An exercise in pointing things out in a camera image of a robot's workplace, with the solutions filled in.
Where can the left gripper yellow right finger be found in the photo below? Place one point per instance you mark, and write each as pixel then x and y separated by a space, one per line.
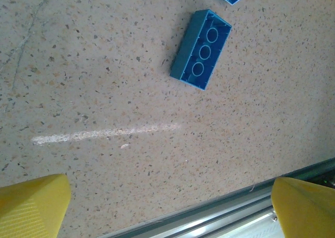
pixel 308 214

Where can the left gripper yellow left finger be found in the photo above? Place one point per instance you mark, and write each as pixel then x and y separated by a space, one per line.
pixel 31 212

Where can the aluminium front rail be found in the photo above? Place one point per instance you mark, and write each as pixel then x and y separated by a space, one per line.
pixel 235 217

